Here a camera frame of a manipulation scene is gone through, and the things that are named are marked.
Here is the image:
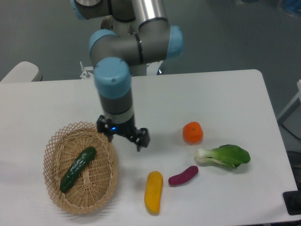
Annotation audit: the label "woven wicker basket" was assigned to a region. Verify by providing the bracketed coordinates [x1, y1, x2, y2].
[43, 121, 118, 215]

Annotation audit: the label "green cucumber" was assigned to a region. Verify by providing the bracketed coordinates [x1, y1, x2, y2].
[60, 146, 96, 194]

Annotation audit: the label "green bok choy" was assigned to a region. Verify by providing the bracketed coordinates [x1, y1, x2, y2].
[195, 145, 251, 169]

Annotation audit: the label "white furniture at right edge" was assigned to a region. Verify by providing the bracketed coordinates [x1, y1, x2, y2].
[277, 80, 301, 124]

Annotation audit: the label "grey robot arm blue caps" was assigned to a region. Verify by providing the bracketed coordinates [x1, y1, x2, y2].
[71, 0, 184, 149]

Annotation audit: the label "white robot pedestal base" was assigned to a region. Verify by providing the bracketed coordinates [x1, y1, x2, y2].
[79, 18, 165, 80]

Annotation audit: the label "black device at table edge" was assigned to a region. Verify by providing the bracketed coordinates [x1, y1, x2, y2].
[283, 190, 301, 216]

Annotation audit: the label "white chair armrest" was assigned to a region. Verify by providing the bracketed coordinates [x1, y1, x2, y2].
[0, 61, 43, 84]

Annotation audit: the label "yellow squash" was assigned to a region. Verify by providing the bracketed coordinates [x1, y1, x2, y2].
[144, 171, 163, 216]

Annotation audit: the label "orange tangerine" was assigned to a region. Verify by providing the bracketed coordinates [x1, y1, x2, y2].
[182, 121, 204, 145]

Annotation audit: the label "purple sweet potato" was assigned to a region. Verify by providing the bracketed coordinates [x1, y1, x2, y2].
[168, 166, 199, 186]

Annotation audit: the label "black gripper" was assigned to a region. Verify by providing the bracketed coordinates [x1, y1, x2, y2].
[96, 115, 150, 152]

